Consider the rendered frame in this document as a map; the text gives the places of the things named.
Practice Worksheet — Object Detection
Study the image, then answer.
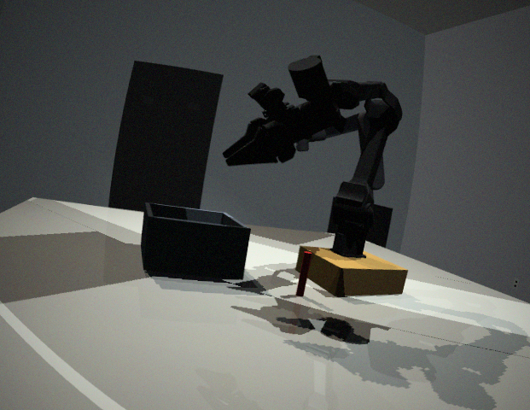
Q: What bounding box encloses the dark red peg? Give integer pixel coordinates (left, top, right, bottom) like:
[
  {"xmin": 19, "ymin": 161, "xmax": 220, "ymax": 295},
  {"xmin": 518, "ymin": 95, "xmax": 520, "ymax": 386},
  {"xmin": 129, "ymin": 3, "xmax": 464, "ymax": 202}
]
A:
[{"xmin": 296, "ymin": 251, "xmax": 312, "ymax": 296}]

